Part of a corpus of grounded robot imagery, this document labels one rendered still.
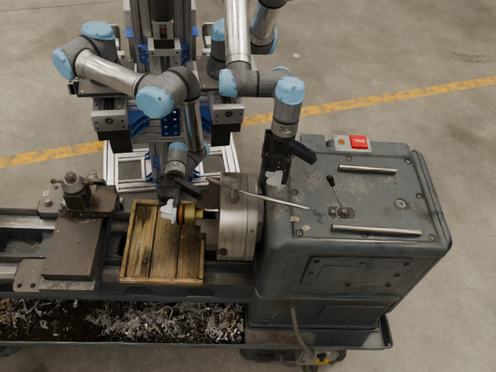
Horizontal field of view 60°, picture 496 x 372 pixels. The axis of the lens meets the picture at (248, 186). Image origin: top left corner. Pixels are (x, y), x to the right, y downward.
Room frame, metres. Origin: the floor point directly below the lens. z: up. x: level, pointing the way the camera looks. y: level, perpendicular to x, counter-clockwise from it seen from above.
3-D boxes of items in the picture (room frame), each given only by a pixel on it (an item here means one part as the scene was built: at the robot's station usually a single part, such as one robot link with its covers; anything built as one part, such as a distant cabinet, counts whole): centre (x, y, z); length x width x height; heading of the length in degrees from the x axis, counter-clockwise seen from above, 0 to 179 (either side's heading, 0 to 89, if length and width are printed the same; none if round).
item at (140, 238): (0.82, 0.28, 0.89); 0.36 x 0.30 x 0.04; 8
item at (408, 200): (0.93, -0.36, 1.06); 0.59 x 0.48 x 0.39; 98
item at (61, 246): (0.80, 0.60, 0.95); 0.43 x 0.17 x 0.05; 8
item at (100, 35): (1.40, 0.66, 1.33); 0.13 x 0.12 x 0.14; 155
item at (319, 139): (1.11, -0.21, 1.24); 0.09 x 0.08 x 0.03; 98
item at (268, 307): (0.93, -0.36, 0.43); 0.60 x 0.48 x 0.86; 98
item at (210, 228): (0.76, 0.10, 1.09); 0.12 x 0.11 x 0.05; 8
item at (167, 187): (0.93, 0.28, 1.08); 0.12 x 0.09 x 0.08; 7
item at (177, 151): (1.09, 0.29, 1.08); 0.11 x 0.08 x 0.09; 7
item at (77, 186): (0.86, 0.61, 1.13); 0.08 x 0.08 x 0.03
